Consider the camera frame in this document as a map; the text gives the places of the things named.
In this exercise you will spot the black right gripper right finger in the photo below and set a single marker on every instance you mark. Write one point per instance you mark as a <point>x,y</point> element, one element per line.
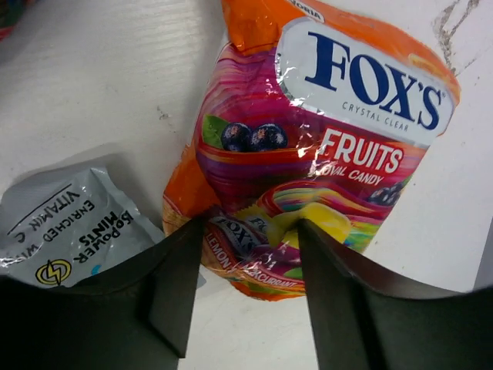
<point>337,283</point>

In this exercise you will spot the silver mints sachet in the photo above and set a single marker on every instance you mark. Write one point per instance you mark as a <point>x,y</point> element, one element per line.
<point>63,226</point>

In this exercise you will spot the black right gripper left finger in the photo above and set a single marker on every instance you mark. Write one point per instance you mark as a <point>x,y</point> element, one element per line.
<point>167,275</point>

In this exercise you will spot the orange Fox's fruits candy bag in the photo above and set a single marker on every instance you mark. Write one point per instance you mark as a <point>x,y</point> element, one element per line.
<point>311,113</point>

